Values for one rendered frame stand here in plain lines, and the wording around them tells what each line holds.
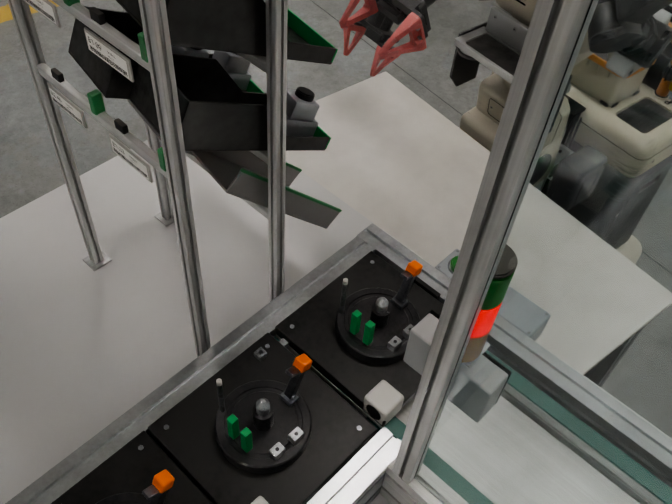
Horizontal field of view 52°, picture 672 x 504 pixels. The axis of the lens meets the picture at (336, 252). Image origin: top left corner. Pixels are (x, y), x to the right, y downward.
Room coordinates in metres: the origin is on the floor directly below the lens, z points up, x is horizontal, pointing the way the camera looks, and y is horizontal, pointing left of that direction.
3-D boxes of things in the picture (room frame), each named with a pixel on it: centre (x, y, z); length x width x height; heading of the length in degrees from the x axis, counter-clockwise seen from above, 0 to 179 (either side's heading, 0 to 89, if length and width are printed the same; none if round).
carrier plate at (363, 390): (0.66, -0.08, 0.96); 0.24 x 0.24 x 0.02; 51
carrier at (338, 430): (0.46, 0.08, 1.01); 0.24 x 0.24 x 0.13; 51
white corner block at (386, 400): (0.52, -0.09, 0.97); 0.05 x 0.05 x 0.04; 51
